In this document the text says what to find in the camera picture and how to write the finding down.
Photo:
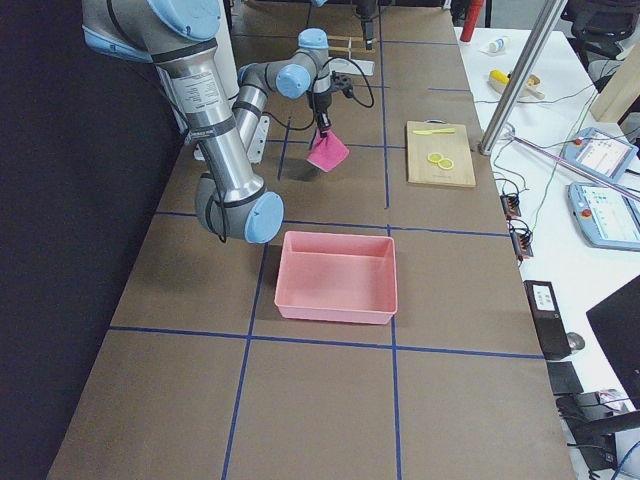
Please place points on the black power box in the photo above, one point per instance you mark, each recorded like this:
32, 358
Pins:
547, 319

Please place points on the teach pendant far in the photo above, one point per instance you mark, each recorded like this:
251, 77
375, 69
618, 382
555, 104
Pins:
599, 153

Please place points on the wooden rack rod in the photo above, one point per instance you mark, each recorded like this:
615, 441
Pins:
356, 39
357, 49

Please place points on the terminal block far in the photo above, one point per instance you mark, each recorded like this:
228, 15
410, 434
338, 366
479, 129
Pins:
511, 205

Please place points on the metal grabber stick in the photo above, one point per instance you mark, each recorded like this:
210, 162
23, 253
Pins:
510, 134

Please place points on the red bottle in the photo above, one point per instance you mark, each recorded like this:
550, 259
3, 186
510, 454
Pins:
475, 8

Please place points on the lemon slice lower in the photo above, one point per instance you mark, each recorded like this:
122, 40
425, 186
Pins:
445, 164

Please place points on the lemon slice upper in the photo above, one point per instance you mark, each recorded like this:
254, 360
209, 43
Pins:
434, 157

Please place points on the blue white cup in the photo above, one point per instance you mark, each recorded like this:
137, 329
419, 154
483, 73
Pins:
498, 45

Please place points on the white side table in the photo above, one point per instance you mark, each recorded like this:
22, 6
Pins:
581, 275

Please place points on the terminal block near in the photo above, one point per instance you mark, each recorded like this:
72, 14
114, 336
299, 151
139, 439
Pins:
521, 237

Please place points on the white rack tray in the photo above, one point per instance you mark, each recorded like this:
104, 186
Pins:
349, 66

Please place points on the black monitor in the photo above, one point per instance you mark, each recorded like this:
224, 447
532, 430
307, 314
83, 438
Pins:
615, 323

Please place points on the wooden rack rod outer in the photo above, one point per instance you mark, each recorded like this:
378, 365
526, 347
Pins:
356, 39

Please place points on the pink fleece cloth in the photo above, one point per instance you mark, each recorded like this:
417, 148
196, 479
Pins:
329, 154

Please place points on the wooden dustpan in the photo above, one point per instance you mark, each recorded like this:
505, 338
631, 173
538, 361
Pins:
530, 89

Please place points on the teach pendant near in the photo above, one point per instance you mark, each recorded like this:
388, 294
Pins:
605, 218

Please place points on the terminal block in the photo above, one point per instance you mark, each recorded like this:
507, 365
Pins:
521, 237
511, 205

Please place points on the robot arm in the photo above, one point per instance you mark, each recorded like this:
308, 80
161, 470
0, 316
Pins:
188, 41

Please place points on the black office chair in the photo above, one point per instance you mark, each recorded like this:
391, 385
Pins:
598, 25

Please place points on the aluminium frame post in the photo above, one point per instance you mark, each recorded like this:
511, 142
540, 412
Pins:
533, 47

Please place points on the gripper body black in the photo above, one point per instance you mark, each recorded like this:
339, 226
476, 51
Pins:
322, 103
367, 24

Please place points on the pink plastic bin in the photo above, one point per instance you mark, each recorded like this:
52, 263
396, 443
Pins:
337, 278

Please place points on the bamboo cutting board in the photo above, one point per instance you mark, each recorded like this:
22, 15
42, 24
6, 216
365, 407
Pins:
455, 147

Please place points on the yellow plastic knife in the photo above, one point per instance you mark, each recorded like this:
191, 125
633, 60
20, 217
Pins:
429, 132

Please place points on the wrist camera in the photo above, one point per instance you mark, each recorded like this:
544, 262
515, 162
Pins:
343, 84

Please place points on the wooden rack rod inner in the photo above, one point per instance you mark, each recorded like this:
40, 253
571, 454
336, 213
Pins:
357, 49

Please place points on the lemon slice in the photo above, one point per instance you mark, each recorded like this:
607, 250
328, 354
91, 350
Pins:
445, 164
434, 157

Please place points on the teach pendant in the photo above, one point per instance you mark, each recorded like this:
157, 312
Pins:
605, 218
599, 153

